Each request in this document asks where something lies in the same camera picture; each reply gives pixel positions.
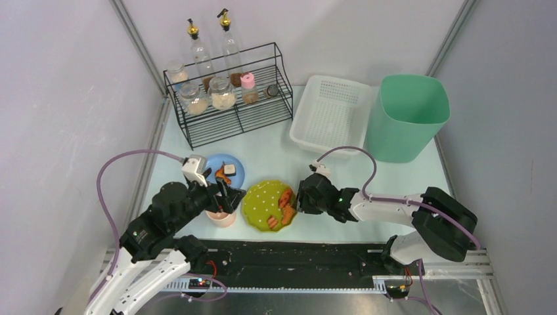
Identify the green dotted plate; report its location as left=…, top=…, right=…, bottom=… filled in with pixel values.
left=241, top=180, right=297, bottom=232

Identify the glass jar beige powder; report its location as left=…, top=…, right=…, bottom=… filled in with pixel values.
left=178, top=82, right=209, bottom=116

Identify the glass jar clamp lid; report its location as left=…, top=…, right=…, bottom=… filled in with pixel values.
left=208, top=76, right=237, bottom=110

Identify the pink lid spice bottle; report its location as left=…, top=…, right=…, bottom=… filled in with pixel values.
left=240, top=72, right=259, bottom=104

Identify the small black lid spice jar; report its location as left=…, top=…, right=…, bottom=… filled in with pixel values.
left=264, top=84, right=280, bottom=98

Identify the oil bottle gold spout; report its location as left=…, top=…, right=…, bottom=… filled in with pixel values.
left=187, top=18, right=215, bottom=92
left=217, top=8, right=244, bottom=87

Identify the blue label spice jar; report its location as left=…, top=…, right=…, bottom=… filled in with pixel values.
left=166, top=59, right=189, bottom=83

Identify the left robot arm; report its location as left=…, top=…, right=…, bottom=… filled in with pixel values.
left=85, top=179, right=246, bottom=314

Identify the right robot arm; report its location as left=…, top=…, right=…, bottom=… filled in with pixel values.
left=296, top=173, right=478, bottom=265

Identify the orange food on blue plate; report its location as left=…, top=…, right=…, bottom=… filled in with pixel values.
left=215, top=163, right=232, bottom=186

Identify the white black food cube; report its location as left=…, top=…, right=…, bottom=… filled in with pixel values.
left=223, top=163, right=236, bottom=177

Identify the pink mug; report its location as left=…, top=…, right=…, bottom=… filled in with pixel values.
left=206, top=211, right=237, bottom=228

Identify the blue plate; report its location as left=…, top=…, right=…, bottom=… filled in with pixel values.
left=204, top=154, right=245, bottom=188

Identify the orange food on green plate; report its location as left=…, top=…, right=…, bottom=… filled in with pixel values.
left=278, top=188, right=296, bottom=225

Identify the red food strip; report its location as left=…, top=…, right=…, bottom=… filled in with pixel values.
left=267, top=215, right=280, bottom=230

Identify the white plastic basket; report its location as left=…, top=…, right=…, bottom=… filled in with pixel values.
left=289, top=75, right=378, bottom=159

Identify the green trash bin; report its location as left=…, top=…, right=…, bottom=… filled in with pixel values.
left=367, top=74, right=451, bottom=163

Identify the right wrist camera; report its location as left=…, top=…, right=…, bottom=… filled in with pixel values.
left=309, top=160, right=331, bottom=179

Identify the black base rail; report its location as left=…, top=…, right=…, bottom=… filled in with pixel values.
left=191, top=240, right=418, bottom=290

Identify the black wire rack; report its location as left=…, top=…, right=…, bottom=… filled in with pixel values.
left=163, top=42, right=294, bottom=150

